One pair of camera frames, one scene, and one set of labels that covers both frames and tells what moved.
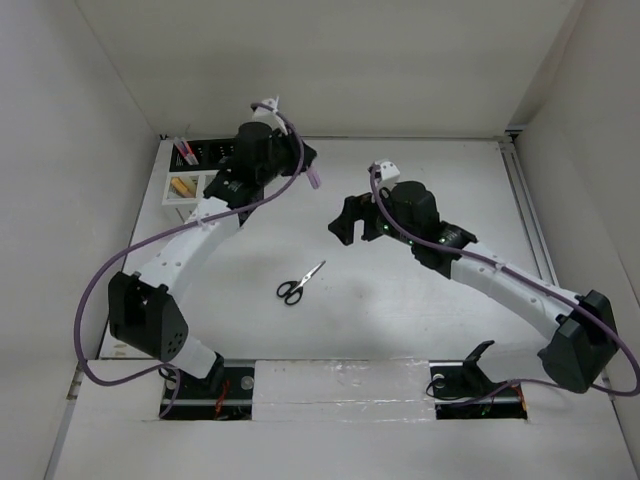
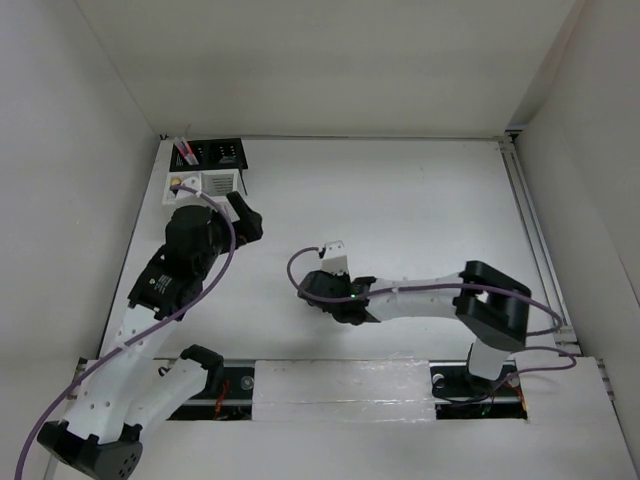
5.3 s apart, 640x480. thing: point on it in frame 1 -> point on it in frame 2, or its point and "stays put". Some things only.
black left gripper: (285, 139) -> (248, 222)
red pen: (189, 151) stays put
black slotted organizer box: (207, 152) stays put
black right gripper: (343, 226) -> (344, 277)
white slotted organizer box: (182, 191) stays put
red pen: (181, 150) stays put
